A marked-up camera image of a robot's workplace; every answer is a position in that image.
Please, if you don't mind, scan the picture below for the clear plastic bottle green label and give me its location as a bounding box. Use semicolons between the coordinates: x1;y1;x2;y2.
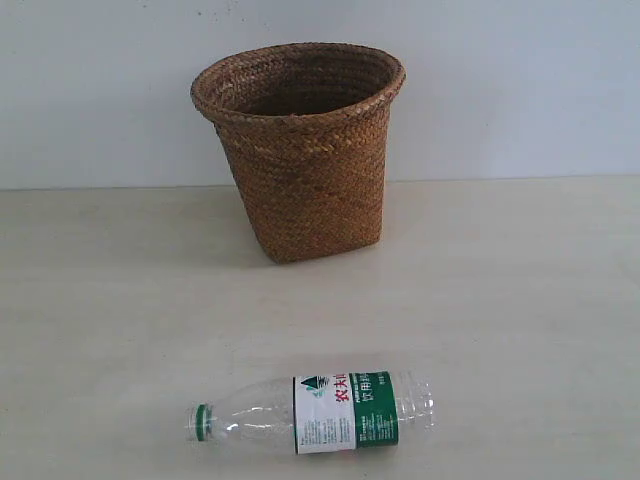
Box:
185;371;434;455

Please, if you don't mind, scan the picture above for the brown woven wicker basket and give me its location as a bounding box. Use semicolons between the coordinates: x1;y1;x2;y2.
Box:
190;42;406;264

